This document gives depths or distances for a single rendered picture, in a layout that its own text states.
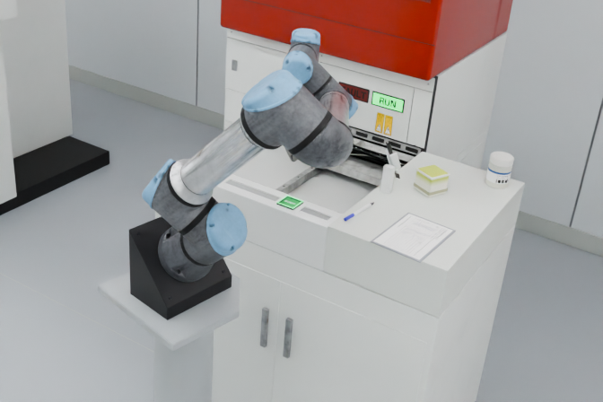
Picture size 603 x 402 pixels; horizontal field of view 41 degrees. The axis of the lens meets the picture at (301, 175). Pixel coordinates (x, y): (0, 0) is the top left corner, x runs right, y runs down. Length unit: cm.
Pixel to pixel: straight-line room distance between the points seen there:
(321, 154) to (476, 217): 82
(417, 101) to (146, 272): 109
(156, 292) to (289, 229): 44
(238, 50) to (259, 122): 136
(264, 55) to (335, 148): 131
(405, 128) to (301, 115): 113
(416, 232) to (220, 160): 68
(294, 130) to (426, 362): 89
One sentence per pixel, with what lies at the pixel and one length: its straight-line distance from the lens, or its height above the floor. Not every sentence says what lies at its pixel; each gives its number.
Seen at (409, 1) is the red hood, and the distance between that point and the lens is 251.
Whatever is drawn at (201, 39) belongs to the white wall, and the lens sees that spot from 502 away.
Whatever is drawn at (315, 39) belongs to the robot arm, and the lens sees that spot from 206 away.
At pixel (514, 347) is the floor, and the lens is 349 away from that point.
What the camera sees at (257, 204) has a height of 95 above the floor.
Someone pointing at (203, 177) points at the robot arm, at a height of 124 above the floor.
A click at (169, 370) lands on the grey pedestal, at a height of 61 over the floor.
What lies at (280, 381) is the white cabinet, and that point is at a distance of 255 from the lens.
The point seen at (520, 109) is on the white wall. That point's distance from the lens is 414.
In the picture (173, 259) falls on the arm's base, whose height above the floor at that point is 96.
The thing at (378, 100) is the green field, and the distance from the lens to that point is 269.
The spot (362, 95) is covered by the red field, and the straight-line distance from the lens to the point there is 271.
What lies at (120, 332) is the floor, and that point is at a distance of 334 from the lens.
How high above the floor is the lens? 205
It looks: 27 degrees down
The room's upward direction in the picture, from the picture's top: 5 degrees clockwise
